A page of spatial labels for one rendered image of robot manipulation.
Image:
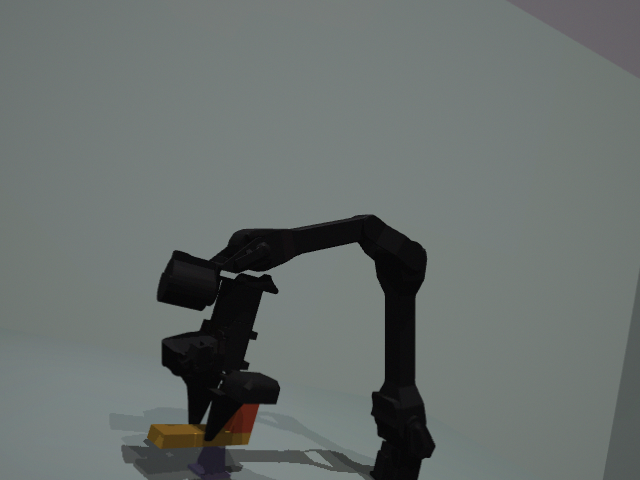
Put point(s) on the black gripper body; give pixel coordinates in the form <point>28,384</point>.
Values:
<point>249,388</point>

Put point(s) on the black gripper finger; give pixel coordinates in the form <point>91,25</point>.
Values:
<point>198,398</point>
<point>221,409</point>

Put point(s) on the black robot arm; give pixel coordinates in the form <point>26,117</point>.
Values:
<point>400,263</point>

